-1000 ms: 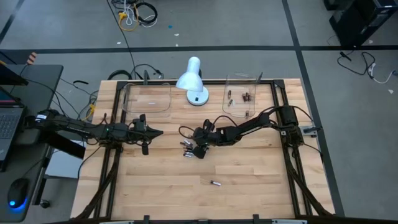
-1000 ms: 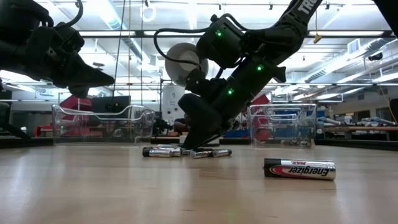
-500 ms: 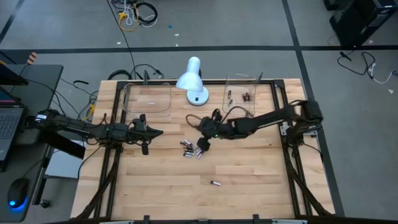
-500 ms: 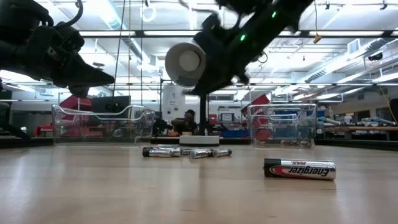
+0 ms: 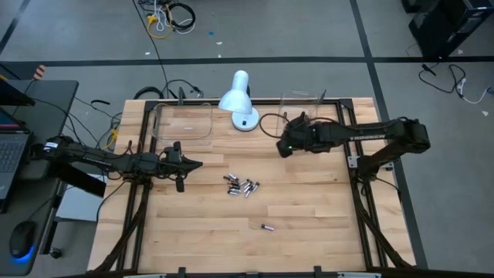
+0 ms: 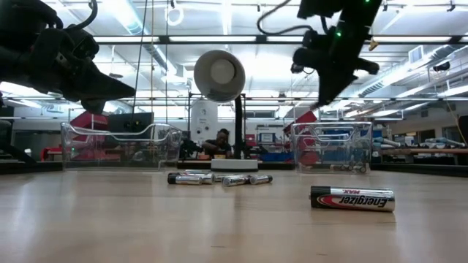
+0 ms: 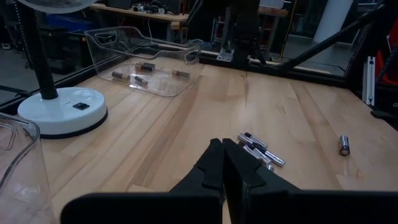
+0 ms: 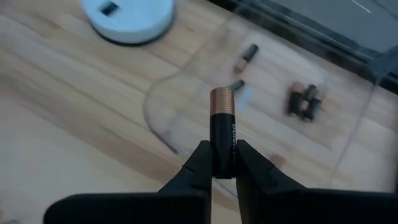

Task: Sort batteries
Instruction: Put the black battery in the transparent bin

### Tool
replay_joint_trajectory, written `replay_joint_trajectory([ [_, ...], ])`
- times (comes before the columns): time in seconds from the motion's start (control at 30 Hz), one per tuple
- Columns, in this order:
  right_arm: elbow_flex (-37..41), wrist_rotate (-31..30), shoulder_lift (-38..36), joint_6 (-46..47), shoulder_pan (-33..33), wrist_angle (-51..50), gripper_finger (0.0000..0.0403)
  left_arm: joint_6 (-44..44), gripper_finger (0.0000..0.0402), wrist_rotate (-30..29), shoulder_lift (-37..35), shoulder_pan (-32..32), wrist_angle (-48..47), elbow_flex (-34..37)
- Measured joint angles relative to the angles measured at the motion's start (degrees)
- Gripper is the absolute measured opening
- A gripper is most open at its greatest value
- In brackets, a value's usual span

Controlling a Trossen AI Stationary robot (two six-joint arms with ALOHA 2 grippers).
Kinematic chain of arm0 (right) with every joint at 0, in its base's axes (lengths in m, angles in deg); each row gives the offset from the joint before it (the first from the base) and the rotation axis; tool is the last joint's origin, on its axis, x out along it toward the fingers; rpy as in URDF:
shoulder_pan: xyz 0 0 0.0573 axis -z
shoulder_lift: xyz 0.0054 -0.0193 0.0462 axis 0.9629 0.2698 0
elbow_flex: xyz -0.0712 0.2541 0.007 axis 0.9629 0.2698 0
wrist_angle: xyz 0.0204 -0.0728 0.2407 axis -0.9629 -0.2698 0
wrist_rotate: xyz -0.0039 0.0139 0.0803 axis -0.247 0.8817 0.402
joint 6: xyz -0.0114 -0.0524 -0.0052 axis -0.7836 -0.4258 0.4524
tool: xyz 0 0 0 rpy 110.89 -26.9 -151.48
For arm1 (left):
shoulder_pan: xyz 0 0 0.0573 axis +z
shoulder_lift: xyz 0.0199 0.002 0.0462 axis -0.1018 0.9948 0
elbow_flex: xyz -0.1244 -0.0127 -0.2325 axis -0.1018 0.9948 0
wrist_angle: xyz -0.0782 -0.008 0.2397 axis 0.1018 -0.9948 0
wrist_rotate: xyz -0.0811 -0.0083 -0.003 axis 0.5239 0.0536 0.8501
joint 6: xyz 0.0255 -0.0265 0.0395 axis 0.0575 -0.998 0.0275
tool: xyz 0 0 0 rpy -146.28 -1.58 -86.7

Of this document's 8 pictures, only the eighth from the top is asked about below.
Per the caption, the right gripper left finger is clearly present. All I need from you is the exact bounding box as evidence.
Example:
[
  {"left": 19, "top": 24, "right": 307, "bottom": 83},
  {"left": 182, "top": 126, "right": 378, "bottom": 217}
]
[{"left": 43, "top": 139, "right": 214, "bottom": 224}]

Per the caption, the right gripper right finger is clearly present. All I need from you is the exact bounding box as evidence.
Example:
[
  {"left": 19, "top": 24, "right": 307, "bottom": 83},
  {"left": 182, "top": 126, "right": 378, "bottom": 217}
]
[{"left": 236, "top": 139, "right": 398, "bottom": 224}]

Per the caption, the clear plastic bin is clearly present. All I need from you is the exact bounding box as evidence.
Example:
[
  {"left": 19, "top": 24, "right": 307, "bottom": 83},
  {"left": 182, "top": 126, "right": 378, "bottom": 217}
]
[{"left": 143, "top": 0, "right": 398, "bottom": 195}]

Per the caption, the white desk lamp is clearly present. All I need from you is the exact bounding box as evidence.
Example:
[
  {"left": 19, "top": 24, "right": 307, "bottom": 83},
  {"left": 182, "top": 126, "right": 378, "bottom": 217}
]
[{"left": 80, "top": 0, "right": 175, "bottom": 46}]

